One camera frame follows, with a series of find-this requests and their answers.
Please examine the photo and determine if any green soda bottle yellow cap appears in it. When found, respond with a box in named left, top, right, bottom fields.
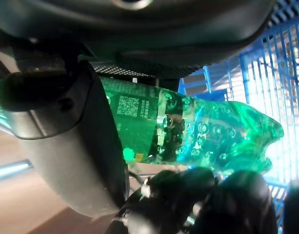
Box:
left=98, top=75, right=284, bottom=177

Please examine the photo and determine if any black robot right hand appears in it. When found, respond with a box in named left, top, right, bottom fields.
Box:
left=0, top=0, right=299, bottom=234

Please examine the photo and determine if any blue plastic shopping basket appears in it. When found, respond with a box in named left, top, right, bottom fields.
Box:
left=177, top=0, right=299, bottom=234

